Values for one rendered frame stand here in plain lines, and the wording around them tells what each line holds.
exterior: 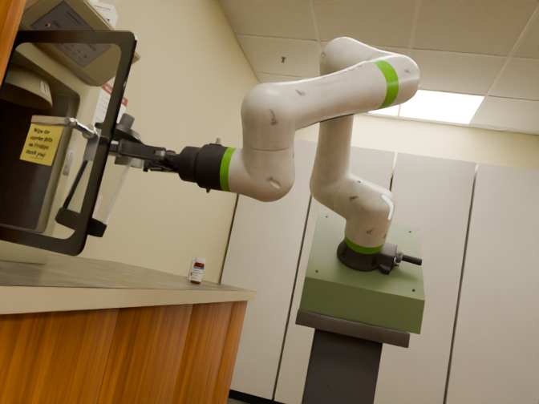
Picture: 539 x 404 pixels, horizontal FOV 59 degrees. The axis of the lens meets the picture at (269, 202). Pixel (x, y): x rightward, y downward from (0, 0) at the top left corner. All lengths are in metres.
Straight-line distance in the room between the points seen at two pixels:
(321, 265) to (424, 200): 2.51
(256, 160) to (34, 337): 0.48
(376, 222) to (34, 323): 0.93
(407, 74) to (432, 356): 2.96
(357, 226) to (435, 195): 2.56
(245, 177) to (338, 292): 0.64
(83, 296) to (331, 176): 0.82
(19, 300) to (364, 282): 0.99
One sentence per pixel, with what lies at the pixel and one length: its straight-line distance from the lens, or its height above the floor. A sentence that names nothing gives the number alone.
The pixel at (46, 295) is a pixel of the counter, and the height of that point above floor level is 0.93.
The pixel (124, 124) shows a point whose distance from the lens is 1.09.
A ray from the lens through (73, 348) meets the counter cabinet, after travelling 0.98.
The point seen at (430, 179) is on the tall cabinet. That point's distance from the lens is 3.98.
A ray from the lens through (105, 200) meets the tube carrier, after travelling 1.06.
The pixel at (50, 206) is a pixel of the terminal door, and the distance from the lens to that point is 0.89.
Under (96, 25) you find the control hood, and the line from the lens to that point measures 1.19.
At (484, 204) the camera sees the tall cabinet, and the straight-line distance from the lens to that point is 4.00.
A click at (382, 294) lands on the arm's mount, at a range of 1.46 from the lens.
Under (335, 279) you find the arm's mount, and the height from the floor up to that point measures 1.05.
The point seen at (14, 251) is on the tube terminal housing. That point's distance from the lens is 1.21.
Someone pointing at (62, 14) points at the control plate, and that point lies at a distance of 1.14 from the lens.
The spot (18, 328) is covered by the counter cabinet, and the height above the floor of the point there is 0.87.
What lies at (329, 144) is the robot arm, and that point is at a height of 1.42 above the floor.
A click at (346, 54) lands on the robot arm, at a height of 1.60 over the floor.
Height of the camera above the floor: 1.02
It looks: 8 degrees up
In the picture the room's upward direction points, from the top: 11 degrees clockwise
